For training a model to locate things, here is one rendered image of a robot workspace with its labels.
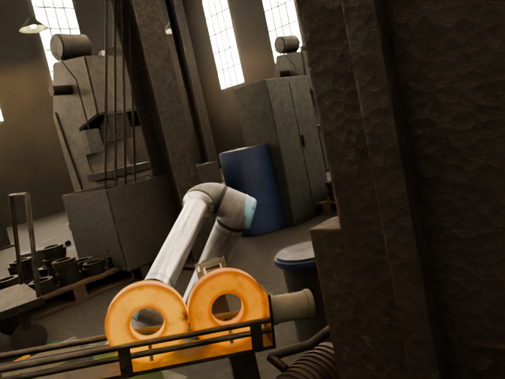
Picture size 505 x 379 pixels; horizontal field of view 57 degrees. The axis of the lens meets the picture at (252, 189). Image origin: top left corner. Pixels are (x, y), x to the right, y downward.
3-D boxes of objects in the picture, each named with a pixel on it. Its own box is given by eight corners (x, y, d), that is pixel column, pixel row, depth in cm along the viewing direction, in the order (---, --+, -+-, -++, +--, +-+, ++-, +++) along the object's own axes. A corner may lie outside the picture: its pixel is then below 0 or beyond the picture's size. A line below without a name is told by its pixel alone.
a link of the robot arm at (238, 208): (164, 325, 206) (226, 178, 181) (201, 340, 207) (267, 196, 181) (154, 348, 192) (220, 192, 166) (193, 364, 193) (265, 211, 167)
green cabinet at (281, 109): (263, 227, 507) (233, 89, 489) (301, 210, 556) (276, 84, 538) (297, 226, 473) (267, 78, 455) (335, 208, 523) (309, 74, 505)
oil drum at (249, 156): (300, 219, 501) (284, 137, 490) (265, 237, 459) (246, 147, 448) (261, 221, 542) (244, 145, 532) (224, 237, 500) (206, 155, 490)
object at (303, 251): (368, 324, 228) (352, 239, 223) (332, 356, 206) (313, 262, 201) (316, 316, 251) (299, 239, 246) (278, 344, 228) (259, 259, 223)
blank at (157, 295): (183, 277, 88) (182, 273, 92) (98, 291, 85) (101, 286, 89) (193, 356, 90) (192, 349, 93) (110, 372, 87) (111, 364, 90)
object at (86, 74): (68, 247, 659) (13, 43, 625) (137, 222, 753) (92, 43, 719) (130, 245, 569) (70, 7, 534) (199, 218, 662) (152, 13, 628)
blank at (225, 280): (262, 265, 91) (258, 261, 95) (182, 277, 88) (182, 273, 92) (270, 341, 93) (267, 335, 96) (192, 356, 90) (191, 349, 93)
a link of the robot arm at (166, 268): (198, 167, 176) (125, 297, 121) (228, 180, 177) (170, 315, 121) (189, 190, 183) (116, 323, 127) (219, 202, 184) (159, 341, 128)
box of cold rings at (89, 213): (182, 238, 540) (164, 165, 530) (236, 240, 473) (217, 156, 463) (82, 277, 456) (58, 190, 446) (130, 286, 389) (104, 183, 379)
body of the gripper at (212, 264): (193, 263, 109) (193, 267, 121) (202, 300, 108) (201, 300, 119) (225, 255, 111) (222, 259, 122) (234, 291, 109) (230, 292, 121)
